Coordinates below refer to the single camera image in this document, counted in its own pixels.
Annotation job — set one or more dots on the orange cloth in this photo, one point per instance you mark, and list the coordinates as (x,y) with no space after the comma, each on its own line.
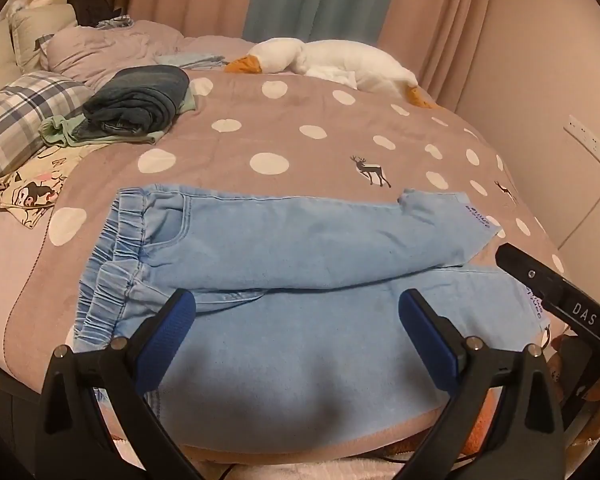
(472,425)

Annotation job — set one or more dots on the blue checked cloth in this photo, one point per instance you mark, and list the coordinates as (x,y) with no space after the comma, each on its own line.
(115,22)

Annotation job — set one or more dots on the beige pillow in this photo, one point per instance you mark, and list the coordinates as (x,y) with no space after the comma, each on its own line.
(35,35)

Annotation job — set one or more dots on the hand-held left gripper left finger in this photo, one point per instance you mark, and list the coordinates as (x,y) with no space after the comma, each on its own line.
(172,340)

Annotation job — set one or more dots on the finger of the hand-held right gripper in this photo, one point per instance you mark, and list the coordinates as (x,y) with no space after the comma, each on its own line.
(527,272)

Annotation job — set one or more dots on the black garment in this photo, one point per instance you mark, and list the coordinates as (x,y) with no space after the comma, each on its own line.
(90,7)

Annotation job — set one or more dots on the light blue denim pants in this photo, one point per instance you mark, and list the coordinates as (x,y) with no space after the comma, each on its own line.
(305,350)

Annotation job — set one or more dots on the white power strip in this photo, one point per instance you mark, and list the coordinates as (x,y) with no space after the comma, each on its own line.
(592,142)

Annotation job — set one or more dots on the folded dark jeans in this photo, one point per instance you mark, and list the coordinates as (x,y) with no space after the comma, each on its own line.
(135,95)

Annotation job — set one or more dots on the green garment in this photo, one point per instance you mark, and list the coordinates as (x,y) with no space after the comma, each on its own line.
(55,130)

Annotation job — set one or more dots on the light blue folded cloth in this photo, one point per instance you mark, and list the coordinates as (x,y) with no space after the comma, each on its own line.
(200,60)

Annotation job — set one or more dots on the plaid pillow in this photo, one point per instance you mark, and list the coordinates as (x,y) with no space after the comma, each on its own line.
(20,105)

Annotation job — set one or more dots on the white goose plush toy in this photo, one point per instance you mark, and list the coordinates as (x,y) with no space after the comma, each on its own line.
(330,55)

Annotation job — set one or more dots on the cartoon print cloth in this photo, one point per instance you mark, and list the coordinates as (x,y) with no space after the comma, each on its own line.
(30,195)

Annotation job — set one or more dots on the pink quilt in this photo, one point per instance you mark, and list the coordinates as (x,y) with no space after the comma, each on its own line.
(105,50)

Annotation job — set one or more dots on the polka dot deer blanket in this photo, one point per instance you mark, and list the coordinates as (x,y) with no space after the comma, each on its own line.
(305,110)

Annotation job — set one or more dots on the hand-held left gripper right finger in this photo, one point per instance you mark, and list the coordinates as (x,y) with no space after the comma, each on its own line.
(427,342)

